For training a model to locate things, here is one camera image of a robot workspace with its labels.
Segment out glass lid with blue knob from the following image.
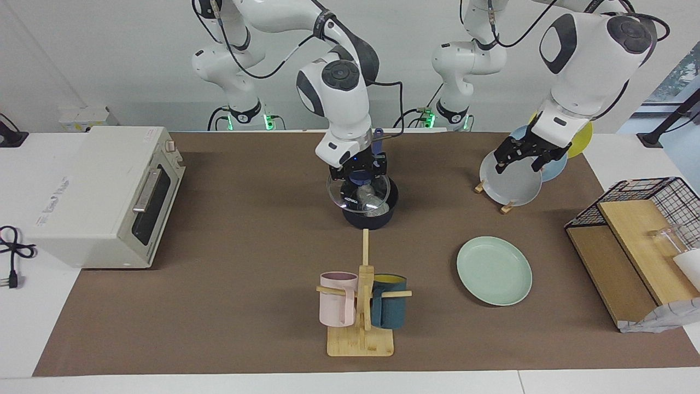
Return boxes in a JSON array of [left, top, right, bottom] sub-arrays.
[[327, 171, 392, 213]]

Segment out light blue plate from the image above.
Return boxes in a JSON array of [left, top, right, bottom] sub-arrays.
[[510, 125, 568, 182]]

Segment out grey plate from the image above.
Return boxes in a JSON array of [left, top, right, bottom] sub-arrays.
[[480, 149, 543, 207]]

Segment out wooden plate rack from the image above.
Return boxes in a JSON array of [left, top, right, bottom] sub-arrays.
[[474, 181, 515, 215]]

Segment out yellow plate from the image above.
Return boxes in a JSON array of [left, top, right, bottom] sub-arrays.
[[528, 111, 593, 159]]

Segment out pale green plate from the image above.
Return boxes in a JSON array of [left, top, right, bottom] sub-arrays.
[[457, 236, 533, 306]]

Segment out dark blue saucepan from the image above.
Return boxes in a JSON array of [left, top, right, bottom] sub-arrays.
[[341, 128, 399, 230]]

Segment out black stand foot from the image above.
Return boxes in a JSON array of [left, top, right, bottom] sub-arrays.
[[637, 88, 700, 148]]

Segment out pink mug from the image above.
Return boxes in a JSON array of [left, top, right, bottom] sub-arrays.
[[319, 271, 359, 328]]

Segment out brown wooden box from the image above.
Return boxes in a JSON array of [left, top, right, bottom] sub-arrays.
[[566, 224, 660, 328]]

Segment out light bamboo board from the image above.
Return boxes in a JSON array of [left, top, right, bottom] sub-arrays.
[[597, 200, 700, 305]]

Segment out dark teal mug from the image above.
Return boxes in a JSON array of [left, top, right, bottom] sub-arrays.
[[371, 274, 407, 329]]

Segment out clear glass cup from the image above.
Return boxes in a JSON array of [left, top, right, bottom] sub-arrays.
[[648, 223, 694, 259]]

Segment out wooden mug rack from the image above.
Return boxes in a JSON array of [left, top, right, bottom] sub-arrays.
[[316, 229, 412, 357]]

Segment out brown table mat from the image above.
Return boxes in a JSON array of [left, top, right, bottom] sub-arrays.
[[33, 130, 700, 377]]

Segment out grey patterned cloth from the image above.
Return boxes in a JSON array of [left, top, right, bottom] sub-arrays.
[[618, 298, 700, 334]]

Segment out white toaster oven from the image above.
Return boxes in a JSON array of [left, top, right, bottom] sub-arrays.
[[27, 126, 186, 270]]

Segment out black table clamp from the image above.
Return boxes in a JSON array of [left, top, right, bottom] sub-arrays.
[[0, 113, 29, 148]]

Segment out black left base cable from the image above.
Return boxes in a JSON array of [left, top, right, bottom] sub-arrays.
[[393, 82, 445, 130]]

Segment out black base cable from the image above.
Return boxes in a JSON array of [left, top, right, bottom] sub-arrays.
[[208, 106, 286, 132], [393, 82, 445, 130]]

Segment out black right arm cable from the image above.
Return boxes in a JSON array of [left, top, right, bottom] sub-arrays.
[[211, 0, 405, 140]]

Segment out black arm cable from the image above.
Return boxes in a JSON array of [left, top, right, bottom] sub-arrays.
[[460, 0, 558, 49], [211, 0, 405, 140]]

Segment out black wire basket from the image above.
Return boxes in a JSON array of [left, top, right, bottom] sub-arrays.
[[565, 177, 700, 250]]

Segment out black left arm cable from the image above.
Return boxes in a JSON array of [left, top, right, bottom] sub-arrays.
[[460, 0, 558, 49]]

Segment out black right base cable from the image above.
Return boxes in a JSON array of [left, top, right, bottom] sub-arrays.
[[208, 106, 286, 132]]

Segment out black power cord with plug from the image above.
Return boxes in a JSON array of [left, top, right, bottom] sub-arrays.
[[0, 225, 37, 289]]

